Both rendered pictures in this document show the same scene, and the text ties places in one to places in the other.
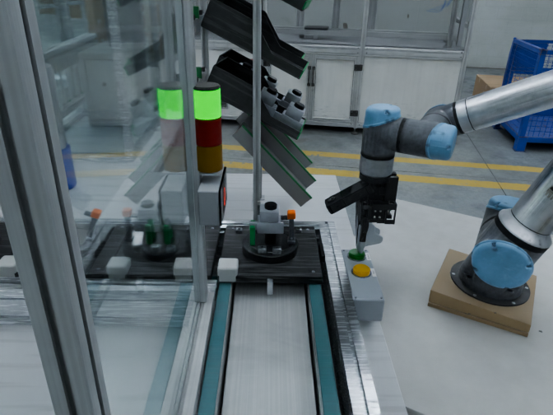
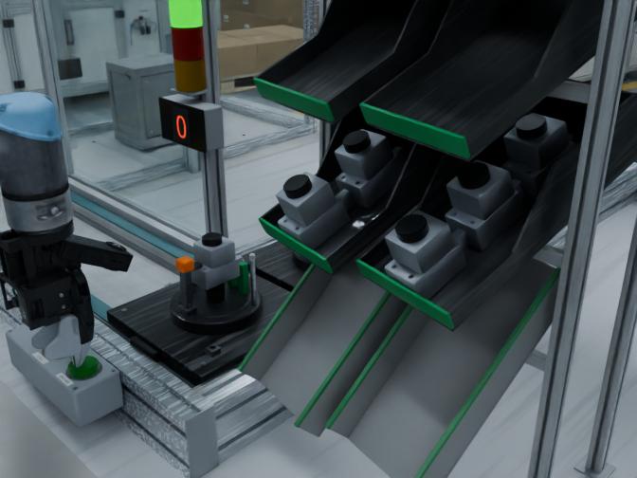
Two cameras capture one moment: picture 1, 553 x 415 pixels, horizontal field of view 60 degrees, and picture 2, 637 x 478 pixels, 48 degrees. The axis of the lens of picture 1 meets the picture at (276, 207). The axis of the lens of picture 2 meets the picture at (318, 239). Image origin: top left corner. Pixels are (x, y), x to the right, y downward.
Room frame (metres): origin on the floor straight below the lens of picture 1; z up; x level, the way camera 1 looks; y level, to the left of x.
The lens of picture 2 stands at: (1.83, -0.53, 1.53)
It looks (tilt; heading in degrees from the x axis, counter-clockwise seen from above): 25 degrees down; 136
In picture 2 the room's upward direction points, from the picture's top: straight up
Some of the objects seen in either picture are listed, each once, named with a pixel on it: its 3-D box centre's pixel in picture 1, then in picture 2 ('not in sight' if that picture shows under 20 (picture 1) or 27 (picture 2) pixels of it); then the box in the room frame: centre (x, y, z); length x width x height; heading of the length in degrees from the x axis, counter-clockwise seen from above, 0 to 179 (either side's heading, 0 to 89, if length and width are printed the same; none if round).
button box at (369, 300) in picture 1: (360, 282); (63, 366); (0.96, -0.20, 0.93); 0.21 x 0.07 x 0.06; 1
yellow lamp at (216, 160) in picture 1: (208, 156); (190, 73); (0.84, 0.13, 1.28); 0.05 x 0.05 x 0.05
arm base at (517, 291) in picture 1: (494, 265); not in sight; (1.01, -0.54, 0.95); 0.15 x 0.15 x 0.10
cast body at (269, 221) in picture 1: (266, 216); (218, 255); (1.04, 0.02, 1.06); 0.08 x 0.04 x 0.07; 91
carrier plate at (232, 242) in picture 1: (270, 251); (216, 315); (1.04, 0.01, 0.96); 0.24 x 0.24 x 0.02; 1
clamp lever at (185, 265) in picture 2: (288, 225); (190, 281); (1.04, -0.03, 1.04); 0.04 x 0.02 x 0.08; 91
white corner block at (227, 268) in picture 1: (227, 270); not in sight; (0.94, 0.11, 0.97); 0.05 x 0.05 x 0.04; 1
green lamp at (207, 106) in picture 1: (206, 102); (185, 9); (0.84, 0.13, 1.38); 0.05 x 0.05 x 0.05
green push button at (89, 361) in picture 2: (356, 255); (83, 369); (1.03, -0.20, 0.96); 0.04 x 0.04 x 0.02
